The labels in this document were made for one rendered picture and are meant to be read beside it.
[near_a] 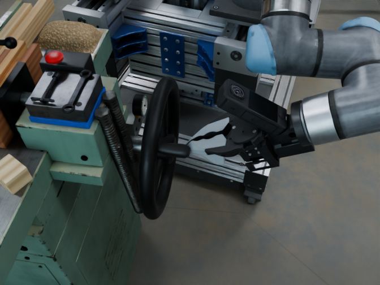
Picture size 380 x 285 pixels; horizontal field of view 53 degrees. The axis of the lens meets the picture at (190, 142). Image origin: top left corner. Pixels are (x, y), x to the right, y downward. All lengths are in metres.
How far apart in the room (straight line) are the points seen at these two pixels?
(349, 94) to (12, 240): 0.54
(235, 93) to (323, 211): 1.21
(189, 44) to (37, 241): 0.81
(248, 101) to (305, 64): 0.11
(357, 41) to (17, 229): 0.59
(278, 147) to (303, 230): 1.04
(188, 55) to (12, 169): 0.83
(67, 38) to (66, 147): 0.30
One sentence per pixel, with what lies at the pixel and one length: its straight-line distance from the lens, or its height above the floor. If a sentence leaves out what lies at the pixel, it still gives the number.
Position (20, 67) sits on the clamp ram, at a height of 0.99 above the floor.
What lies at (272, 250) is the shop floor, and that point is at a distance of 1.58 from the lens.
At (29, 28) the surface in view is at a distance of 0.94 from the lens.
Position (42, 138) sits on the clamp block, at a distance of 0.67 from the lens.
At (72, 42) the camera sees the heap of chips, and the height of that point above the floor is 0.92.
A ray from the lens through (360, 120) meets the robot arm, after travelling 0.57.
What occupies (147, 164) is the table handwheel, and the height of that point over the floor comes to 0.90.
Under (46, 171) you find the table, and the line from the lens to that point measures 0.70.
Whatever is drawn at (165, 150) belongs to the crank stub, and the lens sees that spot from 0.65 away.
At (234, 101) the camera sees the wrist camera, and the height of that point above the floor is 1.03.
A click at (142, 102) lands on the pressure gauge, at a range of 1.05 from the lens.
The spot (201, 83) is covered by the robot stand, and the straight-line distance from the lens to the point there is 1.38.
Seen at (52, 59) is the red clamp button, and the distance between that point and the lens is 0.67.
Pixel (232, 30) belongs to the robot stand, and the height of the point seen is 0.76.
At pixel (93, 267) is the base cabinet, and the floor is 0.46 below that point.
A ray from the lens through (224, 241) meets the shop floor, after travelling 1.56.
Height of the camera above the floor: 1.41
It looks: 50 degrees down
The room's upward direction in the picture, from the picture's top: straight up
